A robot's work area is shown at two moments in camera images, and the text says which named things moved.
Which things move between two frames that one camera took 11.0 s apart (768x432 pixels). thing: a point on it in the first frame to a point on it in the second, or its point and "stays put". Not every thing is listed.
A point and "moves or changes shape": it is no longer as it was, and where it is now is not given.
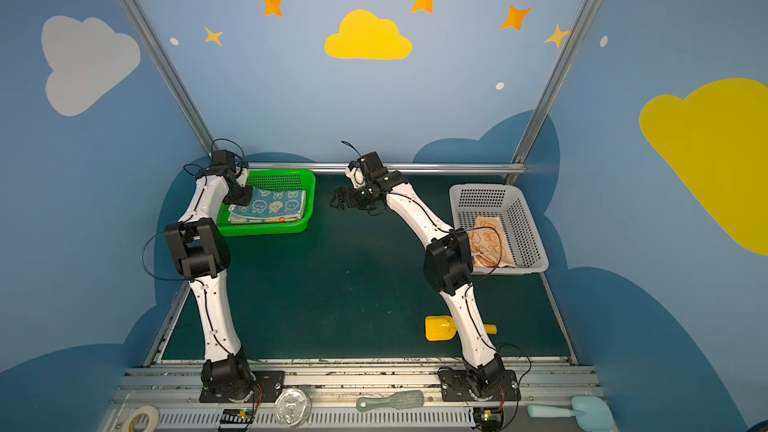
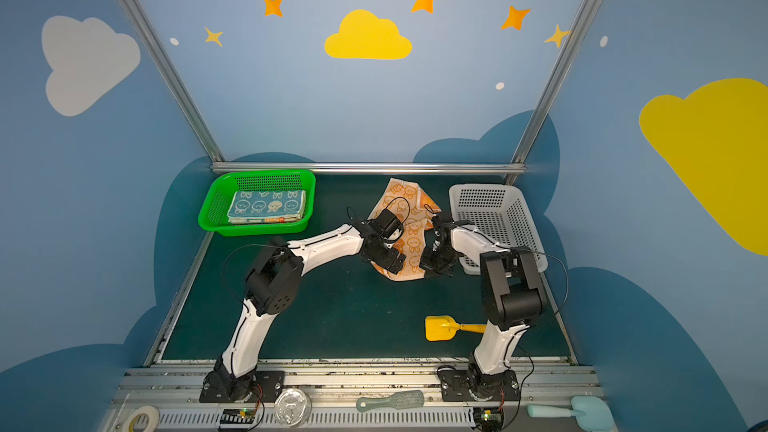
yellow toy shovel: x=443 y=328 stays put
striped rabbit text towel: x=233 y=220 stays put
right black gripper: x=351 y=197 to x=435 y=258
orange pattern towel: x=489 y=243 moves or changes shape
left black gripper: x=238 y=193 to x=389 y=255
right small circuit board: x=488 y=419 stays put
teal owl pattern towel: x=273 y=203 stays put
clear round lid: x=293 y=407 stays put
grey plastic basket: x=471 y=202 stays put
